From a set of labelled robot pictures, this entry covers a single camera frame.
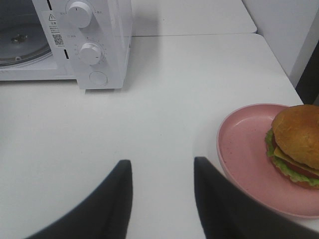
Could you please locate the upper white power knob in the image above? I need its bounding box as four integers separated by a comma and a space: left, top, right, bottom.
66, 1, 93, 28

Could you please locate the white warning label sticker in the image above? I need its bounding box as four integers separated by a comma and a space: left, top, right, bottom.
42, 10, 65, 47

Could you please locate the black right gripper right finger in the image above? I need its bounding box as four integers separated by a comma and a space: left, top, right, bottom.
194, 156, 319, 239

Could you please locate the burger with sesame-free bun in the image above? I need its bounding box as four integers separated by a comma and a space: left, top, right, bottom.
265, 105, 319, 189

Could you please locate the pink round plate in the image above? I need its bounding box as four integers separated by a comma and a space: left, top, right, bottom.
216, 104, 319, 219

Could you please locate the white microwave oven body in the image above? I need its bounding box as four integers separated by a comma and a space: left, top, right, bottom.
0, 0, 133, 90

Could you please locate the white timer knob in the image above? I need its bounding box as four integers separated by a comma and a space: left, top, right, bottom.
79, 43, 102, 65

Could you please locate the glass microwave turntable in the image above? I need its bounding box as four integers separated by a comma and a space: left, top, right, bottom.
0, 14, 51, 67

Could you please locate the round white door release button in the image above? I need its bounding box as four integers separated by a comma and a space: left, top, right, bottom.
89, 71, 108, 86

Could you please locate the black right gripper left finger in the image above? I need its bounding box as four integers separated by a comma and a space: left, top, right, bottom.
31, 159, 132, 239

